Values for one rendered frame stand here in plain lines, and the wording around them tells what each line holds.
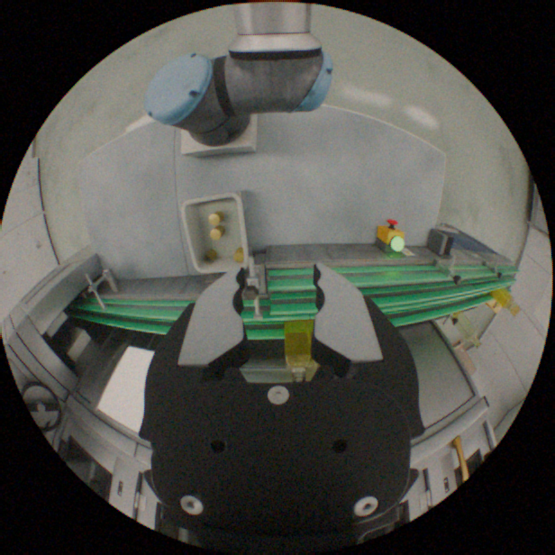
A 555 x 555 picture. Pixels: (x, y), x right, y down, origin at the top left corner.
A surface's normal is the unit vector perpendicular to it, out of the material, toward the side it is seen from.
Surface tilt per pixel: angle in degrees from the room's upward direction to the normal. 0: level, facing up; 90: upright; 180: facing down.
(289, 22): 60
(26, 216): 90
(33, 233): 90
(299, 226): 0
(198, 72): 8
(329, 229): 0
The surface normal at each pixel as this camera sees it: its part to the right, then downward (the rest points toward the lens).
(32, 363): 1.00, -0.04
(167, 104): -0.15, 0.54
